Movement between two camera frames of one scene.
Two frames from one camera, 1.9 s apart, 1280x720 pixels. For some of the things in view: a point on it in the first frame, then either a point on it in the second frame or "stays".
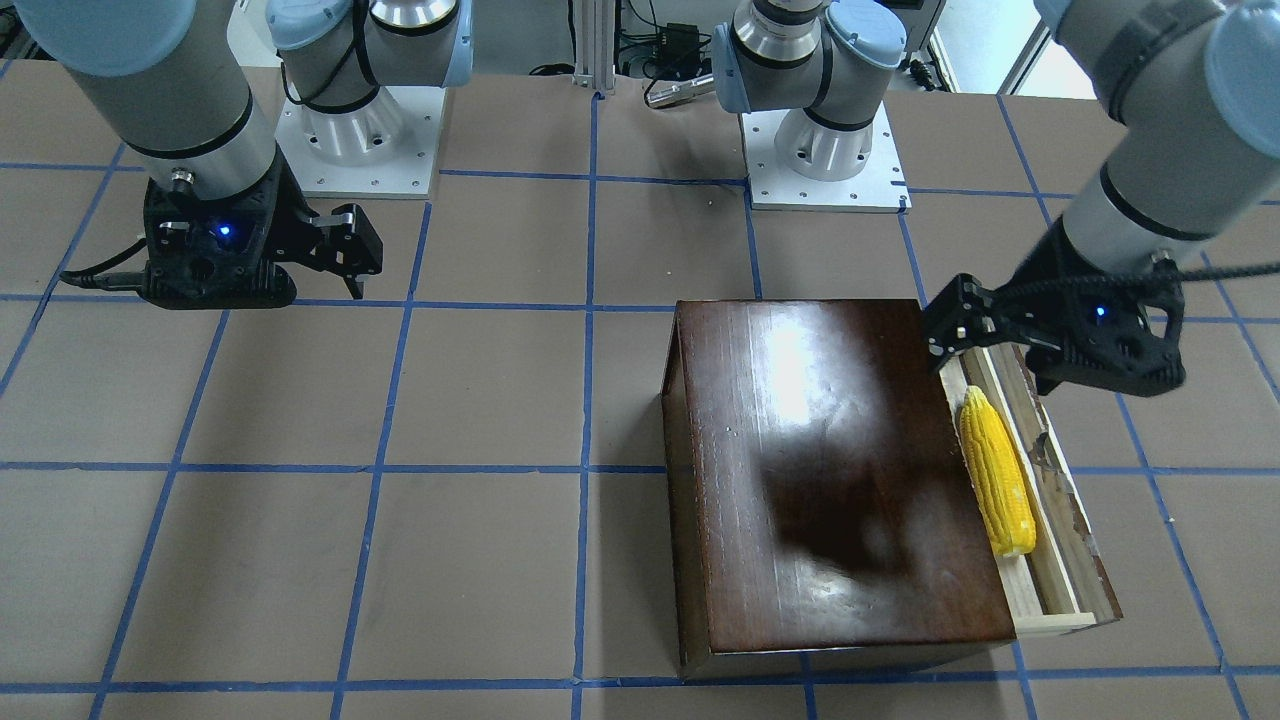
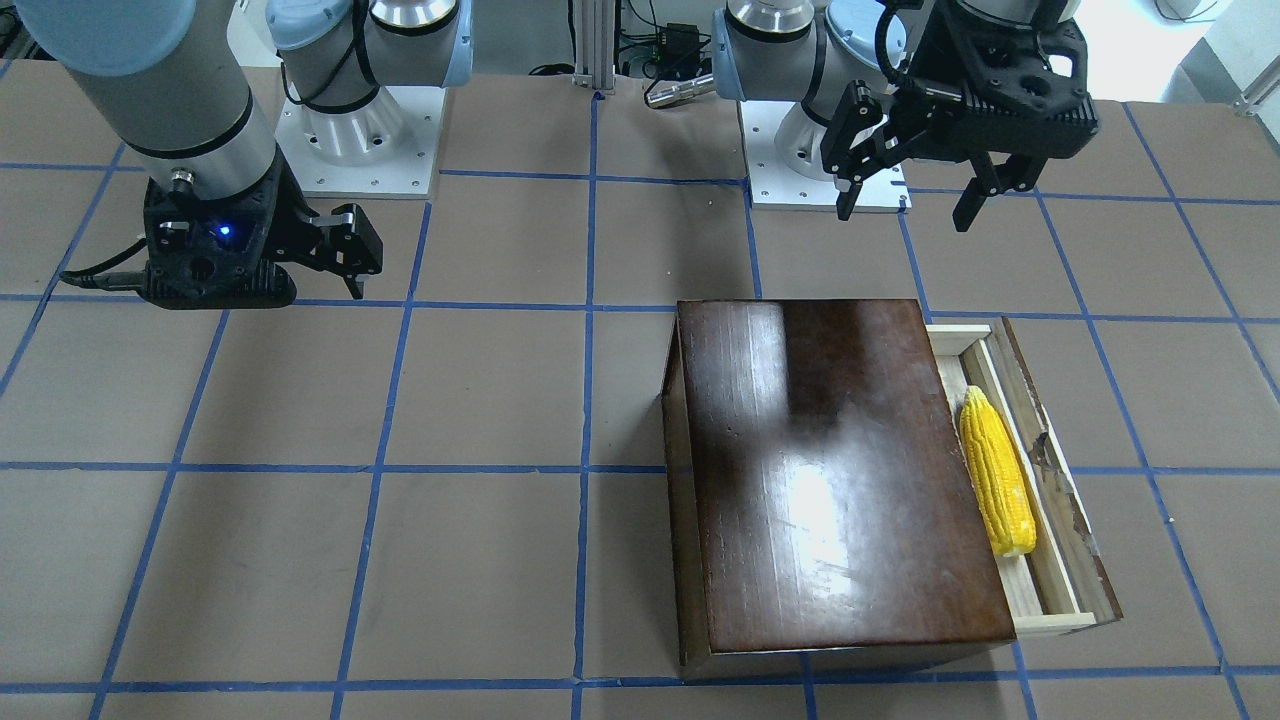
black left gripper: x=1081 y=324 -> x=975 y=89
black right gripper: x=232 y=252 stays
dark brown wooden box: x=821 y=516 stays
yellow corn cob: x=999 y=473 stays
